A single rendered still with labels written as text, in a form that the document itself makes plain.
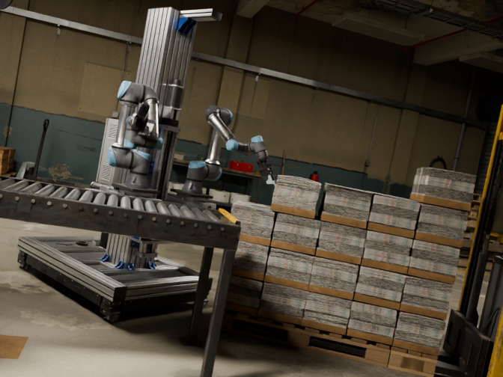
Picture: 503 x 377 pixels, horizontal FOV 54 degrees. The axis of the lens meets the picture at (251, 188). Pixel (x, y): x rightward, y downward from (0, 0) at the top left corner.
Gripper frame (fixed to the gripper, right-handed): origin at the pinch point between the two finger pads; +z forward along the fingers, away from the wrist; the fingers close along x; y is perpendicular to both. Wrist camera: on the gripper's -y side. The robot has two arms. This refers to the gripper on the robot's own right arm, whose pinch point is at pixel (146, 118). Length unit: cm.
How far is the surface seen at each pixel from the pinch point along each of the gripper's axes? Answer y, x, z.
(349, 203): 8, -135, 6
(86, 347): 124, -7, 3
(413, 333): 73, -191, 35
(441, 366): 88, -213, 43
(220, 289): 69, -50, 45
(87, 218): 53, 18, 34
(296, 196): 14, -107, -10
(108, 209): 47, 11, 35
